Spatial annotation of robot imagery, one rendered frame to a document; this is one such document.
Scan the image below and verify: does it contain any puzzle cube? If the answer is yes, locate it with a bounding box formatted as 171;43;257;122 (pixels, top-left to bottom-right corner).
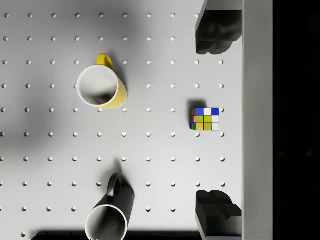
189;107;221;132

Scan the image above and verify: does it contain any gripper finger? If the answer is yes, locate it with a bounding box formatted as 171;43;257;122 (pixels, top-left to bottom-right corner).
195;189;243;238
195;0;243;56

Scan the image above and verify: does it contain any yellow mug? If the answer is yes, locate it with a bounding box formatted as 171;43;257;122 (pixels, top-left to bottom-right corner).
76;53;128;110

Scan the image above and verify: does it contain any black mug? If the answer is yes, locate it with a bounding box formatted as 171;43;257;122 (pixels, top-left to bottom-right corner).
84;172;136;240

